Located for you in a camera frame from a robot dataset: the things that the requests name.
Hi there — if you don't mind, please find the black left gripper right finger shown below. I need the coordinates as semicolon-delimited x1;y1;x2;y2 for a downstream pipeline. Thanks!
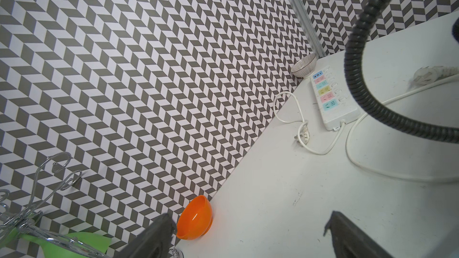
323;211;392;258

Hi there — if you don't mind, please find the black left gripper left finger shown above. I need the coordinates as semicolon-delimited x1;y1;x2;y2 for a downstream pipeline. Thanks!
114;213;177;258

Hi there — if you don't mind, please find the white strip with coloured labels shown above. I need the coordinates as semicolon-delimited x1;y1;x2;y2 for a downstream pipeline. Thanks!
310;66;361;131

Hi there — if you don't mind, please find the orange plastic bowl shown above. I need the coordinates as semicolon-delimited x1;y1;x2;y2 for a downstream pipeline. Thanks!
176;195;213;240

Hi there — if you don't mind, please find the green plastic banana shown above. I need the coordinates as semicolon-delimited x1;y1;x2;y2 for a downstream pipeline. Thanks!
1;223;111;258

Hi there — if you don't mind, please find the patterned ceramic bowl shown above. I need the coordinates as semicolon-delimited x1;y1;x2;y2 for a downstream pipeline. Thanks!
290;54;318;78

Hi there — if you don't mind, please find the chrome wire stand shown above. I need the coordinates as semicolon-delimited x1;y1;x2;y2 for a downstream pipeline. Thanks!
0;152;112;258

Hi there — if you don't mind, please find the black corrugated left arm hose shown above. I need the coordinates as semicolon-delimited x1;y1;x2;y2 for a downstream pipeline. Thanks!
343;0;459;144

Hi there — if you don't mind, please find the left aluminium corner post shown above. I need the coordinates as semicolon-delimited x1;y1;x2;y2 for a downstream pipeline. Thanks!
289;0;326;58

